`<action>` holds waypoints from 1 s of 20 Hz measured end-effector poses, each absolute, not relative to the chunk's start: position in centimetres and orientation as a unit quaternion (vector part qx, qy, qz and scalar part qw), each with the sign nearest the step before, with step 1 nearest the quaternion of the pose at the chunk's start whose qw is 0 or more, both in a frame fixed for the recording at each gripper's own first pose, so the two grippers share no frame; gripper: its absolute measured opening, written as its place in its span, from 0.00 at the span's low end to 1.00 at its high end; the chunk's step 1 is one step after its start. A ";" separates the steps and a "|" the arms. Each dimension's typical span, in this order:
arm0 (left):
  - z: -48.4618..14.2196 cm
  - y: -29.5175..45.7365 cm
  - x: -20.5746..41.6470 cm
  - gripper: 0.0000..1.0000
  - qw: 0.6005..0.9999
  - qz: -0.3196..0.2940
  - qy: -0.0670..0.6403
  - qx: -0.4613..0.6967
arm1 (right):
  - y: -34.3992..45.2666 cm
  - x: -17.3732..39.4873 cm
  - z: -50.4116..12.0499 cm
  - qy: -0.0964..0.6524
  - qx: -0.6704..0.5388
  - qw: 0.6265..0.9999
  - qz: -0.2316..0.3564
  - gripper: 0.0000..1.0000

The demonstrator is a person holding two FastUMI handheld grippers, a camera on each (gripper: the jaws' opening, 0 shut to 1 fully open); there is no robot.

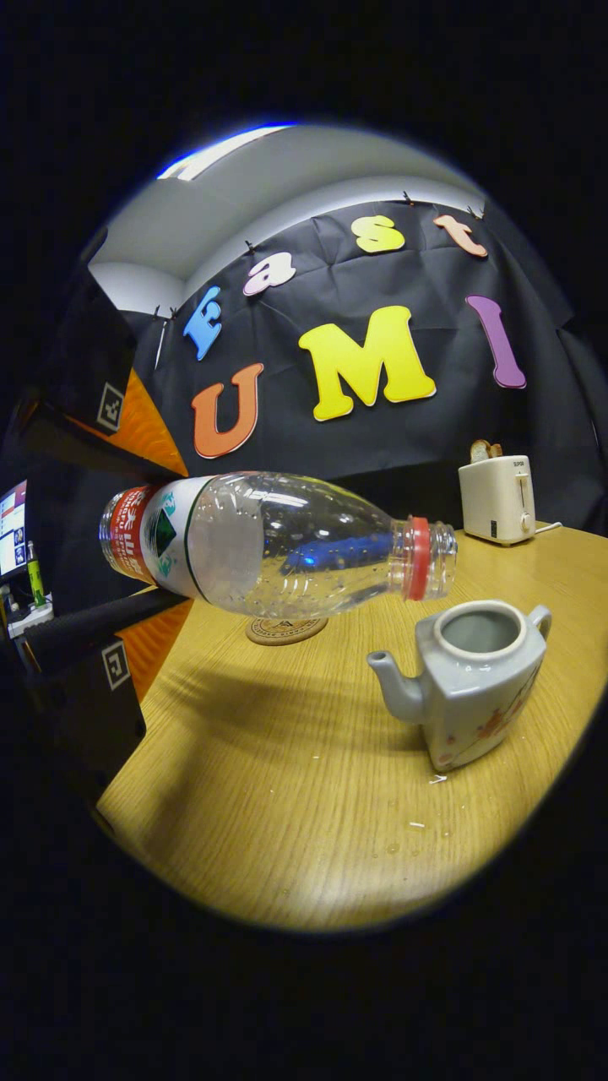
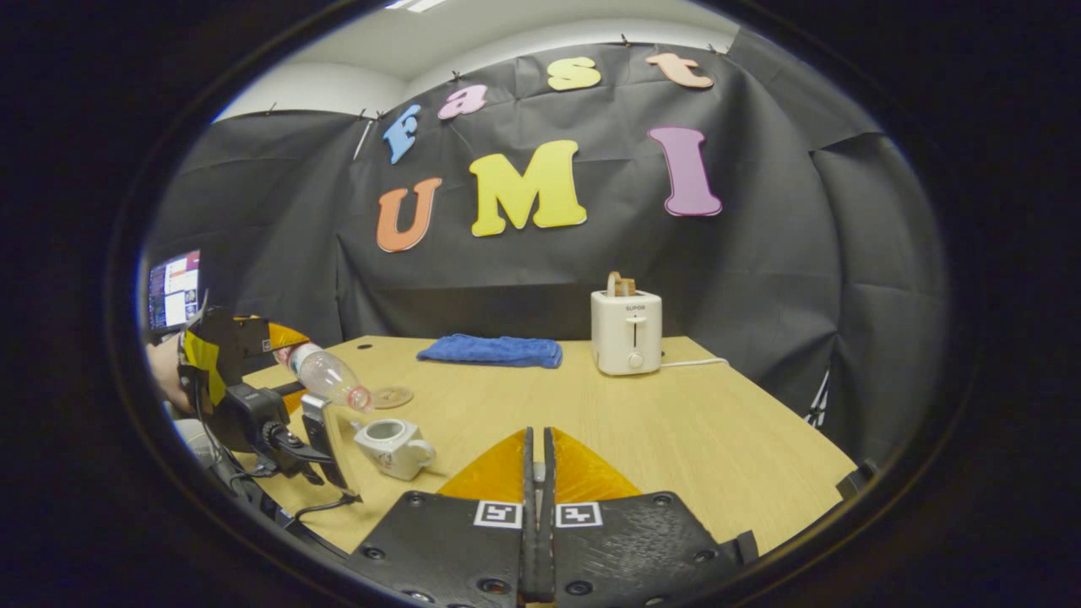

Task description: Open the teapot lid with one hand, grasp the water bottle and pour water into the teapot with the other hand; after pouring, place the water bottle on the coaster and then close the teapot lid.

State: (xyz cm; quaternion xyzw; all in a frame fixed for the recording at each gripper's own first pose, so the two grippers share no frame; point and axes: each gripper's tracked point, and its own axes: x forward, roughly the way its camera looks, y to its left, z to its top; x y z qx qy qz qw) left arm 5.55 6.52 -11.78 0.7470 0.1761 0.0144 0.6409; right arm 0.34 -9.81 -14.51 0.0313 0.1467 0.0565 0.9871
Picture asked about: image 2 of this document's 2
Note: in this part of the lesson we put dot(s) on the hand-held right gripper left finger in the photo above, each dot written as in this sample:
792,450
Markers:
473,549

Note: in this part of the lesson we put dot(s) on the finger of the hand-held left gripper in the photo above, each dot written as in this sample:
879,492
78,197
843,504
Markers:
294,399
287,338

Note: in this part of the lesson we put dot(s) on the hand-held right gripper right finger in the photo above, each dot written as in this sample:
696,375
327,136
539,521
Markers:
625,549

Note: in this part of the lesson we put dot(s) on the clear plastic water bottle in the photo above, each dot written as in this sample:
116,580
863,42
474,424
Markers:
329,376

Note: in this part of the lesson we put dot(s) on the white ceramic teacup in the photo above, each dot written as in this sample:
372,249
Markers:
393,447

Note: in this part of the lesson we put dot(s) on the computer monitor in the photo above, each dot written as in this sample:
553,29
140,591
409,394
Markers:
175,291

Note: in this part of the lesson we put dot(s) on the blue towel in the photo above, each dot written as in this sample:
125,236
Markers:
494,350

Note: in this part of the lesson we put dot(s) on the white toaster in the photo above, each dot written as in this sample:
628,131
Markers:
625,338

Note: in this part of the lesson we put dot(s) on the bread slice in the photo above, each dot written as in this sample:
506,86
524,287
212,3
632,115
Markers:
621,284

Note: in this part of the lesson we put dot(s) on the ceiling light panel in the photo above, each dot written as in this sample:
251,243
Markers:
414,4

